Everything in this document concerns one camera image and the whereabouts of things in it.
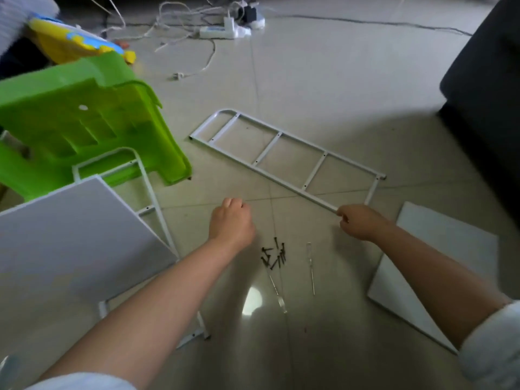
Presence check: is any long white power strip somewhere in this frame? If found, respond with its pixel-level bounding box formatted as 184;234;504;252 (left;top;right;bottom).
199;16;251;41

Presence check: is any person's left forearm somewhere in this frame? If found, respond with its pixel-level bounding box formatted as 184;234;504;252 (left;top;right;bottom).
41;239;237;387

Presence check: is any yellow plastic basket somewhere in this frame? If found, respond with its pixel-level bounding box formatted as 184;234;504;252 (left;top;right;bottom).
28;14;138;66

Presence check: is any person's right forearm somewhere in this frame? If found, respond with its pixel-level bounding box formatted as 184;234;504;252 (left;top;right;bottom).
375;225;513;350

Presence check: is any white metal frame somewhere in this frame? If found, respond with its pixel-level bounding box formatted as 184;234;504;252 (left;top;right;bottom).
188;108;388;215
71;146;211;350

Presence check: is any pile of black screws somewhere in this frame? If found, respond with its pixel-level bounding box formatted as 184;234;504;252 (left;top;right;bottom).
259;236;289;270

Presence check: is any person's right hand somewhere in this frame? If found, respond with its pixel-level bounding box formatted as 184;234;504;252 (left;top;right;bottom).
337;204;395;244

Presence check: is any grey textured furniture cover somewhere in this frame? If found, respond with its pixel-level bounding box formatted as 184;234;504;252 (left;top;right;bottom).
0;0;60;55

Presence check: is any grey sofa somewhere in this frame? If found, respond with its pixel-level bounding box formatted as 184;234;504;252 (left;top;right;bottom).
439;0;520;216

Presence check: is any tangle of white cables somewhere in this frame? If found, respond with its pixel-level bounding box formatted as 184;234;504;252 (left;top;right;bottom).
85;0;245;82

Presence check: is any green plastic stool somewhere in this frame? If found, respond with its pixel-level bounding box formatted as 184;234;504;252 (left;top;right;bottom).
0;51;193;202

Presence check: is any person's white shirt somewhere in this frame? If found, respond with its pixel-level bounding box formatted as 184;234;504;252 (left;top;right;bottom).
28;300;520;390

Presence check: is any white wooden board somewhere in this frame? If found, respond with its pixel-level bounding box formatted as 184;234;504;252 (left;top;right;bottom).
0;174;180;307
367;200;501;354

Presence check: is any person's left hand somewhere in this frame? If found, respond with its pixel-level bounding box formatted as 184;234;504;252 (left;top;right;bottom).
209;197;258;255

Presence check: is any white power strip with plugs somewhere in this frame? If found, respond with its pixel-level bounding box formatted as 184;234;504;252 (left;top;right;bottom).
236;2;267;31

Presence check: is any long dark cable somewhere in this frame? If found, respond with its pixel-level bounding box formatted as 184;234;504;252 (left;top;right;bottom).
264;12;474;37

